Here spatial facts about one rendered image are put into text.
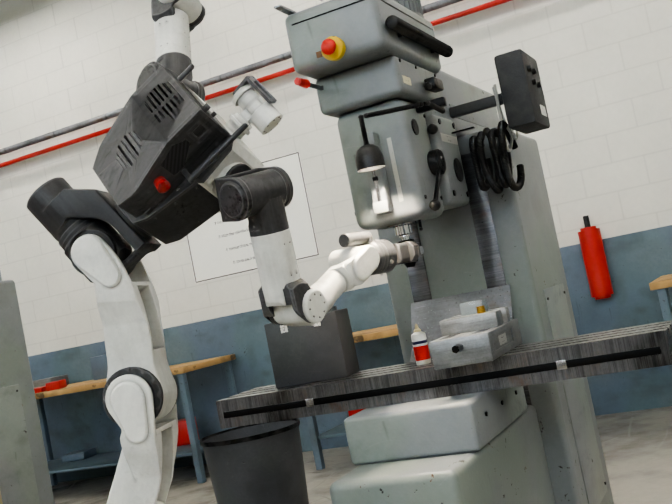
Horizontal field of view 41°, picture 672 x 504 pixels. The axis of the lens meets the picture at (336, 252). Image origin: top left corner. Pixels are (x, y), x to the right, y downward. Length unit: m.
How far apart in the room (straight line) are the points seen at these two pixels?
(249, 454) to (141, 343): 2.04
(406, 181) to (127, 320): 0.79
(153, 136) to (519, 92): 1.07
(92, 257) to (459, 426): 0.94
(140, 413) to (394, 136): 0.94
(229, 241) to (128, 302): 5.52
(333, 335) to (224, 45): 5.45
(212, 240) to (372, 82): 5.44
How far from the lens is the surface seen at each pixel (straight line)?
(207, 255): 7.76
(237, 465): 4.17
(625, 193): 6.56
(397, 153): 2.38
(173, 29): 2.42
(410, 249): 2.39
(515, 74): 2.61
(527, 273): 2.76
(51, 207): 2.24
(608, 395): 6.68
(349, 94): 2.41
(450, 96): 2.80
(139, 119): 2.10
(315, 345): 2.57
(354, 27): 2.33
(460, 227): 2.80
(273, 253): 2.01
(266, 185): 1.99
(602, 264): 6.46
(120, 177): 2.10
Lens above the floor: 1.14
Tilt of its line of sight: 3 degrees up
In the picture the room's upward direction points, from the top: 11 degrees counter-clockwise
